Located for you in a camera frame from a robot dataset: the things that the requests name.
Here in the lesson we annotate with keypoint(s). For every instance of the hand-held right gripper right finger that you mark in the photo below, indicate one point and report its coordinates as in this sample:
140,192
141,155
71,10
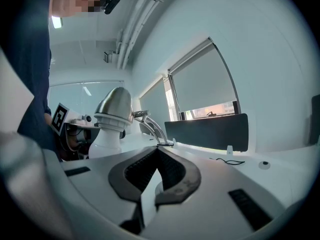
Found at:
212,209

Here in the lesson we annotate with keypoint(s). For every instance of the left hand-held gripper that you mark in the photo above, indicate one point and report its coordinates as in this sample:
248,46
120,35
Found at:
60,119

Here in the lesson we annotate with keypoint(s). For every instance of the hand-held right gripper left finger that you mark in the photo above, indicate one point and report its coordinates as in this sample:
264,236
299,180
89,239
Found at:
95,184

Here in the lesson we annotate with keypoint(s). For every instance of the person's left forearm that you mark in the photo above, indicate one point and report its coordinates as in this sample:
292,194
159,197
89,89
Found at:
47,117

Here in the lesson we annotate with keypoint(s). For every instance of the person's navy shirt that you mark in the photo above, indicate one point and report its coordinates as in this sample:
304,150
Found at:
27,71

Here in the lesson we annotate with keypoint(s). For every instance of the long dark grey partition panel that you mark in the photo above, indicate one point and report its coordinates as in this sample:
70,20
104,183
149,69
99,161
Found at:
207,131

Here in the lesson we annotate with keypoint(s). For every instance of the grey ceiling junction box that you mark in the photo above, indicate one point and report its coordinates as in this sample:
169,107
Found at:
108,57

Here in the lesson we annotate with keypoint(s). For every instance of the narrow white roller blind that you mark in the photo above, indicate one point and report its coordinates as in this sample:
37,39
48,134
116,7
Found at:
155,104

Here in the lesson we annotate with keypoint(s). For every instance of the rectangular ceiling light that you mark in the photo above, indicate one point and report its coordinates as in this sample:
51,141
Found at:
57,22

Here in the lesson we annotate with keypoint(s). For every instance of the person's face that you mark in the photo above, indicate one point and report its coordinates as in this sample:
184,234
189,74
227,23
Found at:
75,1

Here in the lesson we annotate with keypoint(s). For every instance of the wide white roller blind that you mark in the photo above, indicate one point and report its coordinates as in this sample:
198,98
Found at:
202,84

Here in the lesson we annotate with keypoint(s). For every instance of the white ceiling conduit pipes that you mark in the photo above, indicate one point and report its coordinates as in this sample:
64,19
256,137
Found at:
140,21

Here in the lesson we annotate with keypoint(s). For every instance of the white panel bracket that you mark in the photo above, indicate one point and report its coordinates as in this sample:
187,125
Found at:
174,142
229,150

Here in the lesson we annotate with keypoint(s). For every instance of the window with dark frame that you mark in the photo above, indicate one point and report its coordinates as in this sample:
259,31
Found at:
212,110

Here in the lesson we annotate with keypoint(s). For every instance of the black head-worn camera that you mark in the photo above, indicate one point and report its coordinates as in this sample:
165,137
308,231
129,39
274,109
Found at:
111,4

